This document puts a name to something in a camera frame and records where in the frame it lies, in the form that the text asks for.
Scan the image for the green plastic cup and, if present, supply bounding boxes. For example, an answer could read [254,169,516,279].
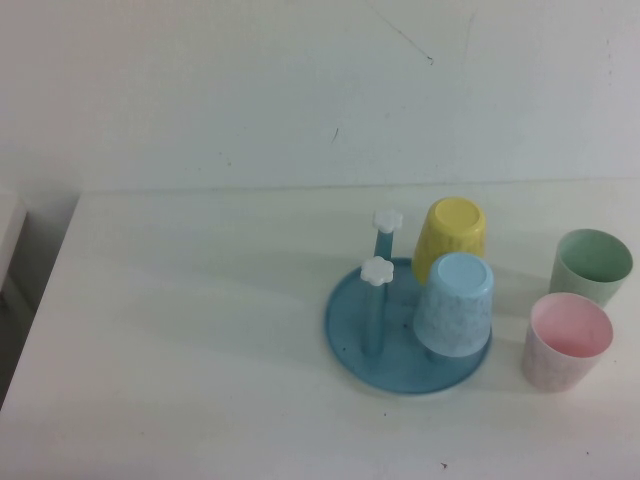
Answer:
[548,228,634,310]

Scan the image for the yellow plastic cup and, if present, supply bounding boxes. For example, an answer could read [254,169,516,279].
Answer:
[412,196,489,286]

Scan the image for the blue cup stand white caps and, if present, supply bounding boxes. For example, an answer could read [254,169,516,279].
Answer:
[324,208,494,398]

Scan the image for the light blue plastic cup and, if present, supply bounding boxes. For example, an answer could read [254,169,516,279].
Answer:
[412,251,497,360]

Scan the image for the pink plastic cup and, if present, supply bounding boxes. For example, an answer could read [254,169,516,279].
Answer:
[522,293,615,395]

